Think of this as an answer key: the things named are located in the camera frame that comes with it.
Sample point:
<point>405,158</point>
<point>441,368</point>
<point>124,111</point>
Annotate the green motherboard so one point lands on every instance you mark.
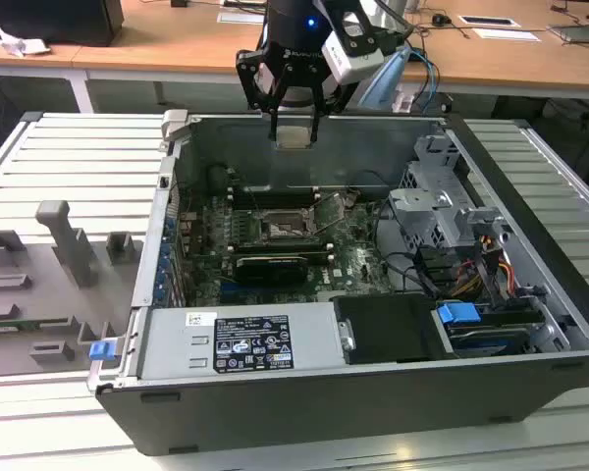
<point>353,265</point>

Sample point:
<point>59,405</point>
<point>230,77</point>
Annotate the blue slot clip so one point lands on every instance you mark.
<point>160,285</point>
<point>168,225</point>
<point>162,268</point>
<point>165,251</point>

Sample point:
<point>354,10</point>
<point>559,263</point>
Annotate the silver CPU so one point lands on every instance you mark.
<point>293,137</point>

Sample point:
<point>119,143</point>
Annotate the grey parts rack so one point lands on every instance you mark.
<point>39,275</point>

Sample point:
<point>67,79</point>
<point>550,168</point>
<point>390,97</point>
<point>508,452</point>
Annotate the grey power supply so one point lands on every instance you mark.
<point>167,343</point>

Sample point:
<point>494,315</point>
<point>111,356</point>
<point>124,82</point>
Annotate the black grey PC case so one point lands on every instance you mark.
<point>324,417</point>

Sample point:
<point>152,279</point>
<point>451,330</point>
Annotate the black RAM slot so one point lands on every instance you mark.
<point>275,204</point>
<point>280,245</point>
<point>319,254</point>
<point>275,194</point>
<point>275,190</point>
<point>275,199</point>

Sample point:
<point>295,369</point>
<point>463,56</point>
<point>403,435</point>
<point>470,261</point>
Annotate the black graphics card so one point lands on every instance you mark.
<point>270,271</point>

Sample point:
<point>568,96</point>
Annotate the grey case latch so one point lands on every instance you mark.
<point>174,125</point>

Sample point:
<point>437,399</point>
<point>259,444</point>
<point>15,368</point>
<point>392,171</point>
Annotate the metal disk bay cage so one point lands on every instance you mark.
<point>422,211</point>

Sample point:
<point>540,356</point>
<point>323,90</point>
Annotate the white paper sheet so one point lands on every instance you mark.
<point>508,35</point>

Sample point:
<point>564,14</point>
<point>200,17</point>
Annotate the black plastic shroud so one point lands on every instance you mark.
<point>392,329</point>

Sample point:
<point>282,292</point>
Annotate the blue case latch tab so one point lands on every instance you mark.
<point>102,350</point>

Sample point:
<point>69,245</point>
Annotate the black monitor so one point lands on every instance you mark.
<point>49,19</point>

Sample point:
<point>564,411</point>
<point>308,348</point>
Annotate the green RAM stick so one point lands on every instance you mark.
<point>24,324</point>

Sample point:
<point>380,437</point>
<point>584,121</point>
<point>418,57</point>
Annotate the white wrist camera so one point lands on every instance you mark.
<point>346,59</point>

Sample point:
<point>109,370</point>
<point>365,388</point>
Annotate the blue disk carrier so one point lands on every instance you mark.
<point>457,313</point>

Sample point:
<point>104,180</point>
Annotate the wooden desk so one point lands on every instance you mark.
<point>176,49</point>

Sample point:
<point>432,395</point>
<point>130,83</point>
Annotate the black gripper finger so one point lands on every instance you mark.
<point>248,73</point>
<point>335,93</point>

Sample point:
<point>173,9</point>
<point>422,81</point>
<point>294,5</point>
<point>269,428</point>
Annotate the hard disk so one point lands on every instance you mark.
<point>486,338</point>

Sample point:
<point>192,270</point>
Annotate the CPU socket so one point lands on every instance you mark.
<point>289,230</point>

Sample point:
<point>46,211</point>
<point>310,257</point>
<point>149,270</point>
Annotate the black computer mouse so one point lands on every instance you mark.
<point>441,19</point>

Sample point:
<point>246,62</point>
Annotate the grey laptop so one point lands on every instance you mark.
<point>581,34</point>

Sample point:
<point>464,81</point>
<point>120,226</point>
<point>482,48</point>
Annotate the blue expansion slot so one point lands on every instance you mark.
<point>270,294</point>

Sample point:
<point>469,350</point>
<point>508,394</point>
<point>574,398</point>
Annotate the pale blue teach pendant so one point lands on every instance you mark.
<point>383,83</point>

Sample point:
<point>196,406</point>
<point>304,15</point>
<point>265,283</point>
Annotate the crumpled white paper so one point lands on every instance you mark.
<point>22,43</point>

